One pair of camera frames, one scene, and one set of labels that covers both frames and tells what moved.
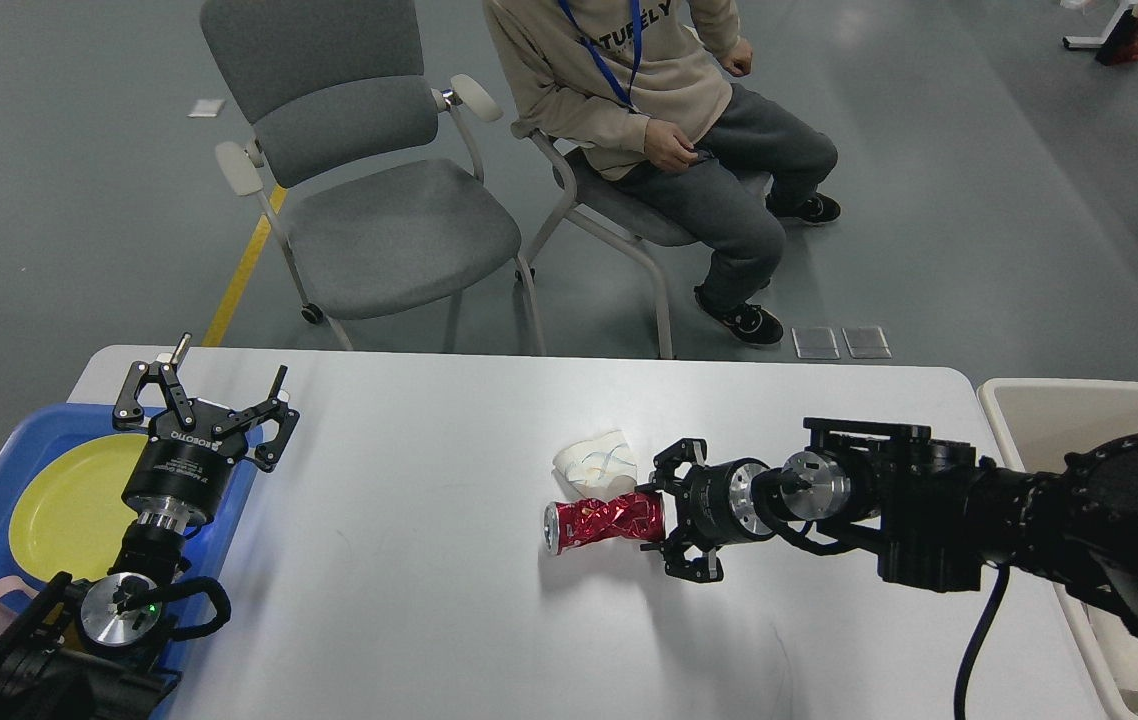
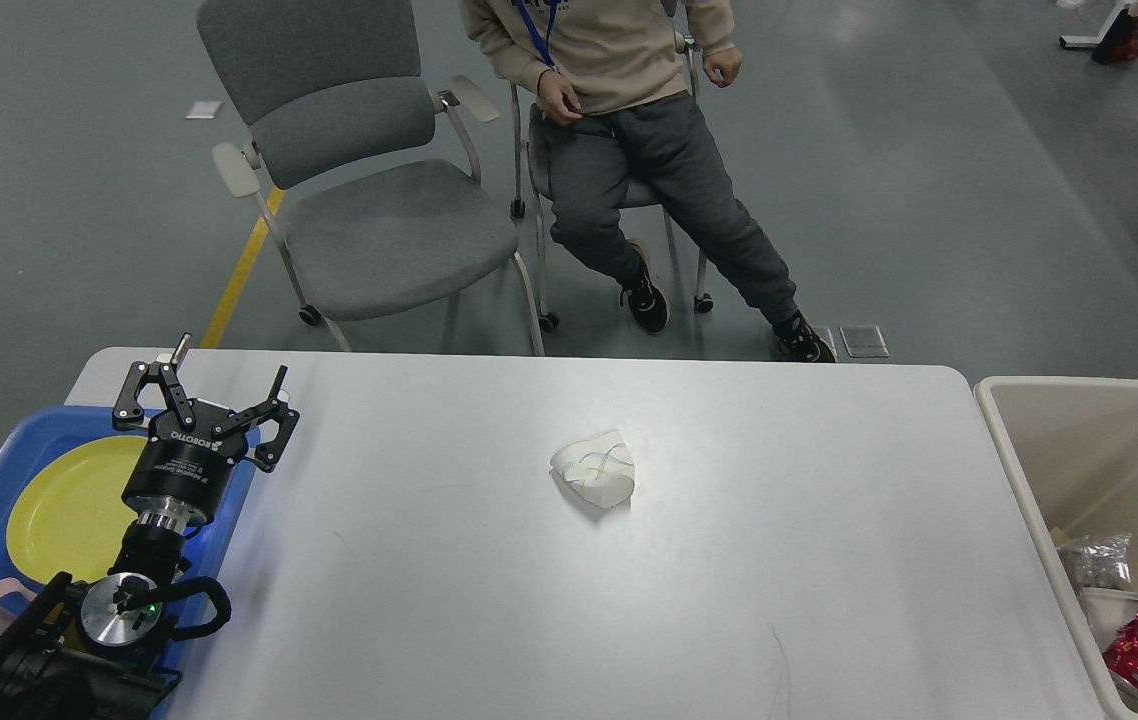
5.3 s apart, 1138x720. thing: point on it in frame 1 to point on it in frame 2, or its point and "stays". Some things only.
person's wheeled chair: x=615 y=206 to x=637 y=194
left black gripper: x=185 y=469 stays
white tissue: x=603 y=468 stays
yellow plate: x=71 y=517 stays
